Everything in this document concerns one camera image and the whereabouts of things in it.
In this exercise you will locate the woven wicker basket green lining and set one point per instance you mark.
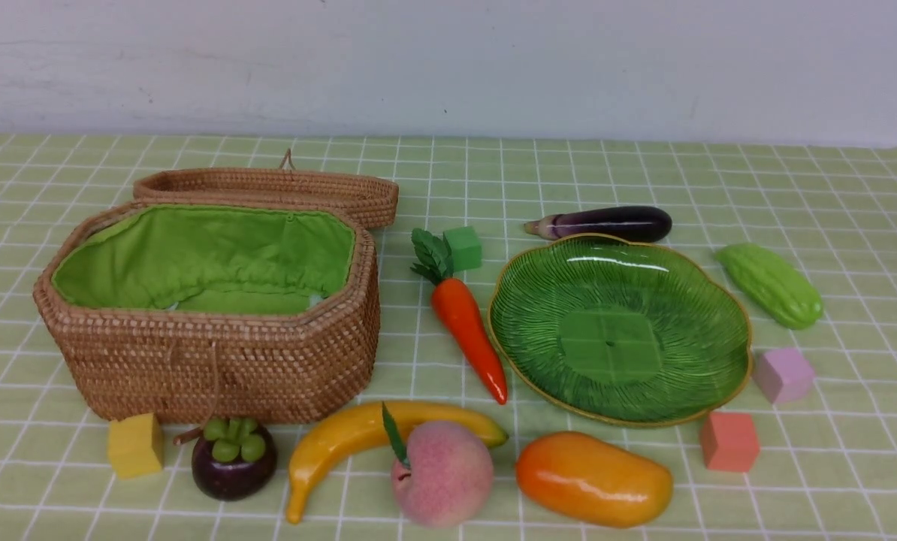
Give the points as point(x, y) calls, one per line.
point(190, 308)

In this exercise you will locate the green foam cube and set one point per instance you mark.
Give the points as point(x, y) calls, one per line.
point(465, 246)

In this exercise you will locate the pink-purple foam cube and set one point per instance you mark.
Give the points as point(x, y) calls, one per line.
point(783, 375)

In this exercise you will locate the purple toy eggplant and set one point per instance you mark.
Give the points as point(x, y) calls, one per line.
point(635, 223)

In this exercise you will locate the green toy bitter gourd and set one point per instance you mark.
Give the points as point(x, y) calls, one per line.
point(773, 284)

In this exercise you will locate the yellow toy banana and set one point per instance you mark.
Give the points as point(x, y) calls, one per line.
point(360, 428)

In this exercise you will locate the green leaf-shaped glass plate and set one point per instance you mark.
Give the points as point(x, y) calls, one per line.
point(633, 334)

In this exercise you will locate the salmon red foam cube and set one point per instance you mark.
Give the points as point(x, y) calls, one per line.
point(729, 442)

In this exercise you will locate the orange toy mango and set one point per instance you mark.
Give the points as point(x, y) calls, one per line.
point(584, 478)

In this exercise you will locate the orange toy carrot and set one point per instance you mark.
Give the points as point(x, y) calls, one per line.
point(457, 309)

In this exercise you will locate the yellow foam cube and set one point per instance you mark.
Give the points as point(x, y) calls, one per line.
point(135, 446)

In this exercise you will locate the woven wicker basket lid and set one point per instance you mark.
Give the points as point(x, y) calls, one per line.
point(370, 201)

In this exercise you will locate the dark purple toy mangosteen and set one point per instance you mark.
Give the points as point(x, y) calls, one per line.
point(233, 458)

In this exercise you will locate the pink toy peach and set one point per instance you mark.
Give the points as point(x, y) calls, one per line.
point(442, 473)

